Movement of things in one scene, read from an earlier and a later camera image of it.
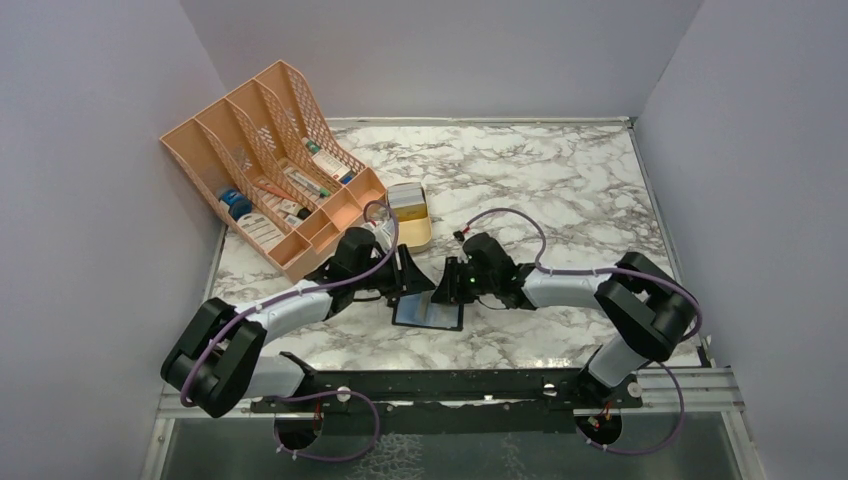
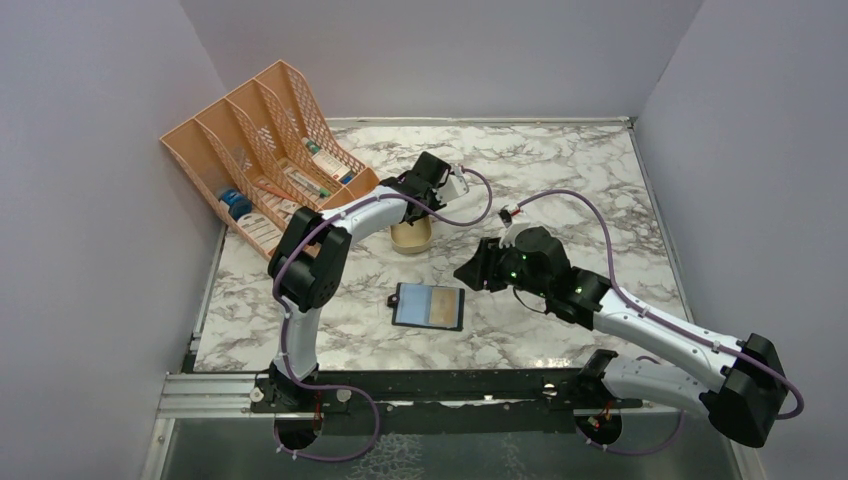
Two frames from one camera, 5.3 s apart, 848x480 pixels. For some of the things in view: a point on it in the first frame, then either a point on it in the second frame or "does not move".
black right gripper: (449, 290) to (481, 266)
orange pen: (275, 190) does not move
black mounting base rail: (517, 400) does not move
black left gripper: (407, 280) to (432, 200)
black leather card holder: (419, 310) does not move
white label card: (260, 229) does not move
